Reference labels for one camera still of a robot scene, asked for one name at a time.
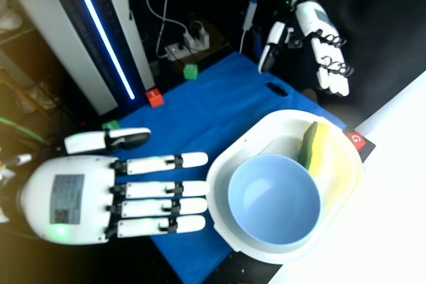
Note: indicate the green block letter C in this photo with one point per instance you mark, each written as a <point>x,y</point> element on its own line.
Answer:
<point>190,72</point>

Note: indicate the yellow green sponge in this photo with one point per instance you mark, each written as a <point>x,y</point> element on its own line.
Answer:
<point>316,144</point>

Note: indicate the blue cloth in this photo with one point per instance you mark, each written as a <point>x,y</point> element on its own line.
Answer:
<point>199,114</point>

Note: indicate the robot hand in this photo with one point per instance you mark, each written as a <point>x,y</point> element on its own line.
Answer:
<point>311,14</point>
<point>43,197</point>

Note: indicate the white inline adapter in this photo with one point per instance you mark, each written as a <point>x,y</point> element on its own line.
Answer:
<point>249,14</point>

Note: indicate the light blue bowl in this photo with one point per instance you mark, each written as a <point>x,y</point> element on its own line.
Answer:
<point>273,197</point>

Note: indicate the red block letter I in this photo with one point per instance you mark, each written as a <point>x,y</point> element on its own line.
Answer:
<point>154,98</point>

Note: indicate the white power strip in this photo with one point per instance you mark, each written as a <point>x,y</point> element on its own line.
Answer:
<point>174,49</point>

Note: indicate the red block letter G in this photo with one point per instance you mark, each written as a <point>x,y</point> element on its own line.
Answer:
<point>356,139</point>

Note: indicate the green block letter Y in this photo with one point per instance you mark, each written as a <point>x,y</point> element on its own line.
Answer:
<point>111,125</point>

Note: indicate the white perforated drain tray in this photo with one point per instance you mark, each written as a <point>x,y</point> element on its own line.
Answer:
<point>283,124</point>

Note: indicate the white tower with blue light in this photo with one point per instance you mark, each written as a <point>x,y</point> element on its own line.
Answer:
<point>50,31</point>

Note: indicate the white plug charger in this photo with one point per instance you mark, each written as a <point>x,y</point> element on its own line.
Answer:
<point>196,33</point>

